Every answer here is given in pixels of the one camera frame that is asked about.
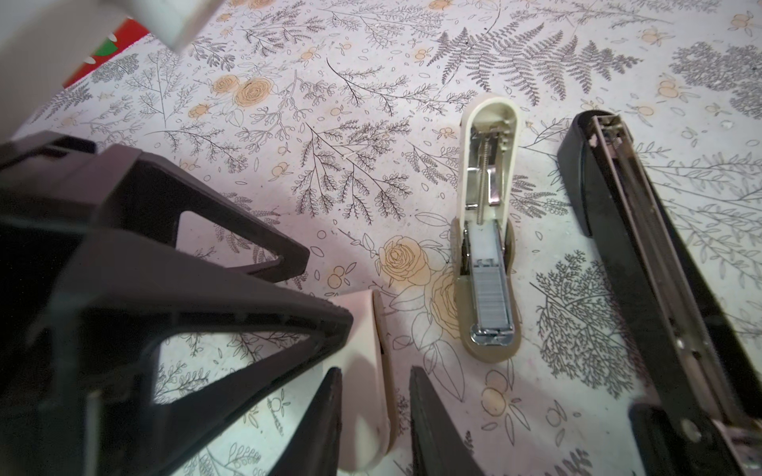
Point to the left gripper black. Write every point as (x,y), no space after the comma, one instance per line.
(59,335)

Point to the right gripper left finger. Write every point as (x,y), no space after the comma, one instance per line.
(314,447)

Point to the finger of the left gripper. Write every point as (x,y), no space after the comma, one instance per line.
(151,194)
(204,352)

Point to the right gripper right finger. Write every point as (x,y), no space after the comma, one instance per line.
(437,446)

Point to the beige mini stapler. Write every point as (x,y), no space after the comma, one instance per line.
(482,234)
(369,420)

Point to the black stapler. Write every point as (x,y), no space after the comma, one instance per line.
(708,417)

